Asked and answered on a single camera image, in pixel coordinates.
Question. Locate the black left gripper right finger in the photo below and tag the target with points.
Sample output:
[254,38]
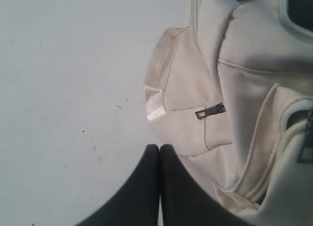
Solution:
[183,202]

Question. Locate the beige duffel bag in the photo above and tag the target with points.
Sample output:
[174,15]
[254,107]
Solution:
[232,91]

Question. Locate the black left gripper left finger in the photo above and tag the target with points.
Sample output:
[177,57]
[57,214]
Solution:
[136,203]

